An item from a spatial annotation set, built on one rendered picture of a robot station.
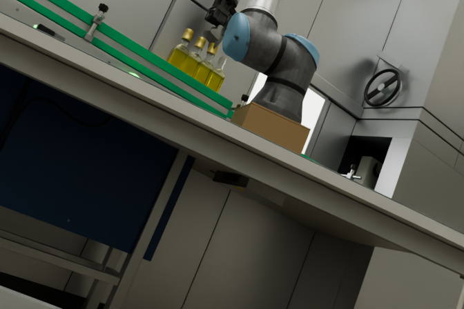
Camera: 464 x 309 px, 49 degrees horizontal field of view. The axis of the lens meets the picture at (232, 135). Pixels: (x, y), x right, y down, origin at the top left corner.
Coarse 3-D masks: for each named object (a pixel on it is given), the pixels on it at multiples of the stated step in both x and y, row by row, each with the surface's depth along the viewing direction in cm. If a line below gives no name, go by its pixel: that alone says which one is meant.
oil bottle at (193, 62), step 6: (192, 54) 190; (198, 54) 193; (186, 60) 190; (192, 60) 190; (198, 60) 192; (186, 66) 189; (192, 66) 190; (198, 66) 192; (186, 72) 189; (192, 72) 190
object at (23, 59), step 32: (32, 64) 118; (64, 64) 119; (96, 96) 120; (128, 96) 122; (160, 128) 124; (192, 128) 126; (224, 160) 127; (256, 160) 129; (288, 192) 130; (320, 192) 133; (352, 224) 135; (384, 224) 136; (448, 256) 140; (0, 288) 111
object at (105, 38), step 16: (32, 0) 149; (48, 0) 152; (64, 0) 154; (48, 16) 152; (64, 16) 154; (80, 16) 157; (80, 32) 157; (96, 32) 160; (112, 32) 162; (112, 48) 162; (128, 48) 165; (144, 48) 168; (128, 64) 166; (144, 64) 169; (160, 64) 172; (160, 80) 172; (176, 80) 175; (192, 80) 178; (192, 96) 178; (208, 96) 182; (224, 112) 186
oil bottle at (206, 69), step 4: (204, 60) 194; (204, 64) 193; (208, 64) 194; (200, 68) 192; (204, 68) 193; (208, 68) 194; (212, 68) 195; (200, 72) 192; (204, 72) 193; (208, 72) 194; (196, 76) 192; (200, 76) 192; (204, 76) 193; (208, 76) 194; (200, 80) 192; (204, 80) 193; (208, 80) 194; (204, 84) 193
